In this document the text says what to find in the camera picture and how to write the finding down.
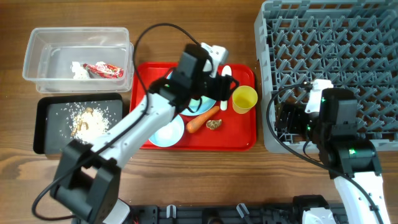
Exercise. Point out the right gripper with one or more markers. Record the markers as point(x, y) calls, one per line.
point(288, 117)

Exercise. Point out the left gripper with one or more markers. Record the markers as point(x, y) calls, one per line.
point(223, 88)

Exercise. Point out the yellow plastic cup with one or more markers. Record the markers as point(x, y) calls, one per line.
point(244, 98)

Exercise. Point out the light blue bowl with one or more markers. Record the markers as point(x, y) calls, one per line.
point(170, 134)

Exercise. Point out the red snack wrapper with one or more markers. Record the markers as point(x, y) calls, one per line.
point(104, 70)

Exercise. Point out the rice and nuts food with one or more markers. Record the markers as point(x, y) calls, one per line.
point(85, 123)

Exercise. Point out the white tissue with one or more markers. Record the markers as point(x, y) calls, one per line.
point(79, 71)

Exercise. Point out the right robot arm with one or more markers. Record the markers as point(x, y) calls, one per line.
point(352, 162)

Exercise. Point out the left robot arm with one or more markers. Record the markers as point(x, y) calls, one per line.
point(88, 175)

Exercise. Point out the grey dishwasher rack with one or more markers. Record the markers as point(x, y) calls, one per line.
point(351, 43)

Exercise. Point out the black waste tray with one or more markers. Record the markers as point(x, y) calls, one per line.
point(49, 116)

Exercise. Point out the light blue plate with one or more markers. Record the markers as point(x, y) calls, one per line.
point(197, 107)

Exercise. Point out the white plastic spoon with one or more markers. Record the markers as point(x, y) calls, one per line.
point(226, 71)

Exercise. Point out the brown food scrap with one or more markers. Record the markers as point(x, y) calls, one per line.
point(213, 124)

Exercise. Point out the orange carrot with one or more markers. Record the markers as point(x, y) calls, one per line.
point(193, 125)

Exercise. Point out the clear plastic bin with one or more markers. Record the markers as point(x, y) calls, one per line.
point(54, 55)

